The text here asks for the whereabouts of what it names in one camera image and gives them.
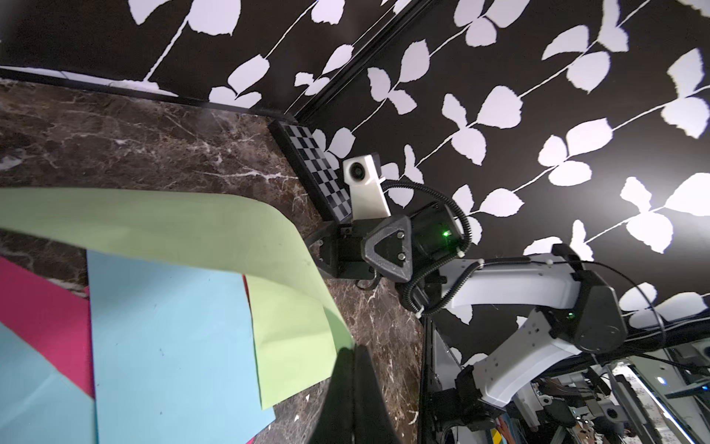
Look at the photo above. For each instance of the light blue paper sheet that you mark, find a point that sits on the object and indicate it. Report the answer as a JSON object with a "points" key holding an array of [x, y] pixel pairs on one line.
{"points": [[38, 403], [173, 351]]}

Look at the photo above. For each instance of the black white chessboard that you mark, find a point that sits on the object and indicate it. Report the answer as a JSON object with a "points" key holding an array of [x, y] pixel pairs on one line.
{"points": [[305, 154]]}

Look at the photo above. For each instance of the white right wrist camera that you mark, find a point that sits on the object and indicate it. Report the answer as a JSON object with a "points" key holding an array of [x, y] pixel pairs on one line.
{"points": [[364, 178]]}

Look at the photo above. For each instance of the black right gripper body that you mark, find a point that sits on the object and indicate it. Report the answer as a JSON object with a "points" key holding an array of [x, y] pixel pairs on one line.
{"points": [[394, 248]]}

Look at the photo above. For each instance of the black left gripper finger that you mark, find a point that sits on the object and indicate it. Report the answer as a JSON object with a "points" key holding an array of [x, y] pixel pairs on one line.
{"points": [[354, 410]]}

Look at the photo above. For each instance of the pink paper sheet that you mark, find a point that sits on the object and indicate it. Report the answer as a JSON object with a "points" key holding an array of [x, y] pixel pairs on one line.
{"points": [[52, 320]]}

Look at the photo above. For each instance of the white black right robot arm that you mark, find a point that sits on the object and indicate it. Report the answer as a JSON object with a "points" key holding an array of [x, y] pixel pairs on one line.
{"points": [[573, 310]]}

